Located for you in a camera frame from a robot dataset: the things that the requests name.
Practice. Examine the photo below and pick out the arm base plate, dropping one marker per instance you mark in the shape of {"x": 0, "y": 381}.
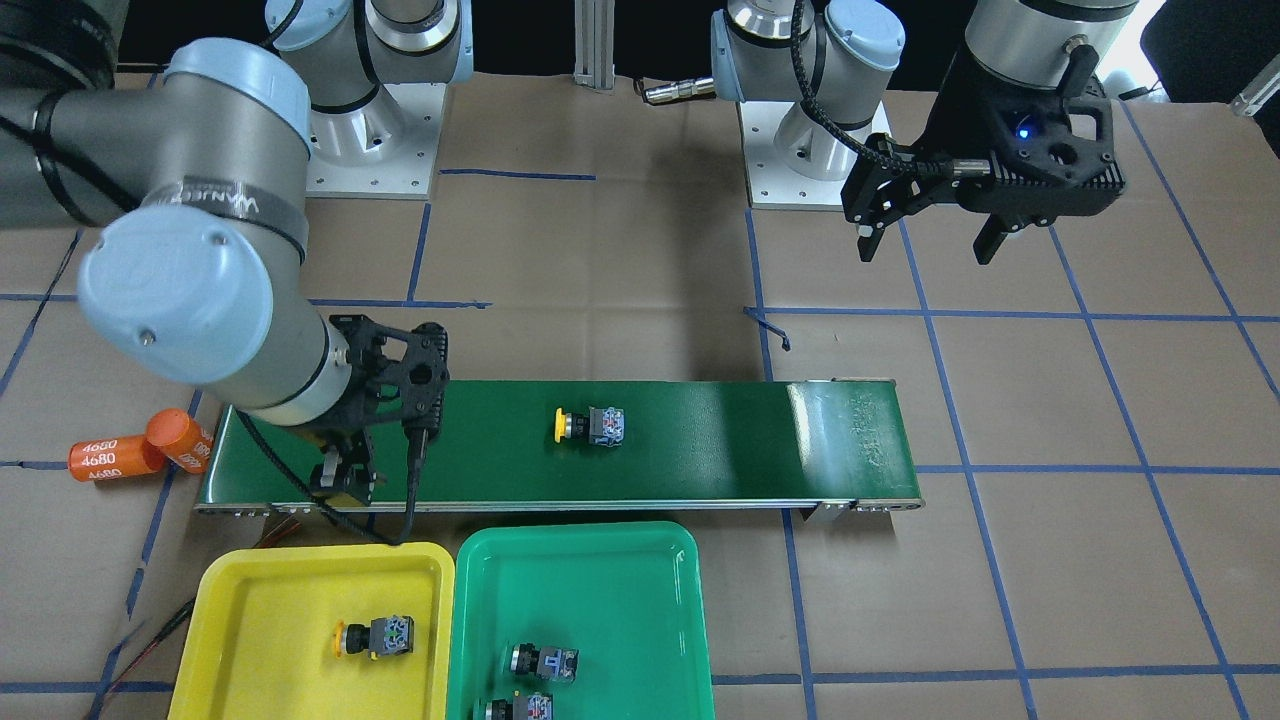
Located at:
{"x": 791, "y": 162}
{"x": 384, "y": 150}

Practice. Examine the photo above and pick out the green plastic tray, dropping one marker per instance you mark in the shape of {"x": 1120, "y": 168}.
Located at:
{"x": 627, "y": 595}

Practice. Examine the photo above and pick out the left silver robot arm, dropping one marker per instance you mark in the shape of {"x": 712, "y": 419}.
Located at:
{"x": 836, "y": 62}

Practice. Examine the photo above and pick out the aluminium frame post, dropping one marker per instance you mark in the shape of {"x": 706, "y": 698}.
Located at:
{"x": 593, "y": 45}

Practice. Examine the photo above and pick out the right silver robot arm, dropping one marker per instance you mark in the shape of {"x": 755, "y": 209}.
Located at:
{"x": 198, "y": 188}

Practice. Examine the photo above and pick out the orange 4680 cylinder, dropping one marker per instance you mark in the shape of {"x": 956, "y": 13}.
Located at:
{"x": 114, "y": 458}
{"x": 180, "y": 437}

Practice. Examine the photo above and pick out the yellow push button switch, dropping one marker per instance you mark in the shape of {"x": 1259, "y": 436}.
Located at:
{"x": 390, "y": 636}

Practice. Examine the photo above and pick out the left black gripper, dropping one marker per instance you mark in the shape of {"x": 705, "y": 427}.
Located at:
{"x": 944, "y": 118}

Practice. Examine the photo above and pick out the yellow plastic tray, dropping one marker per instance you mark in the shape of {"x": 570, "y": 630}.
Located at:
{"x": 260, "y": 644}

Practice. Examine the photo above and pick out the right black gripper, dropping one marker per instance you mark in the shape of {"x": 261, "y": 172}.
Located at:
{"x": 338, "y": 433}

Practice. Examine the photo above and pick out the yellow push button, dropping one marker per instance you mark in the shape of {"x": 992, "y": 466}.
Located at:
{"x": 599, "y": 426}

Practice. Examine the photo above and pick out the green conveyor belt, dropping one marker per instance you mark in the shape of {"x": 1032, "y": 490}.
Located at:
{"x": 688, "y": 445}

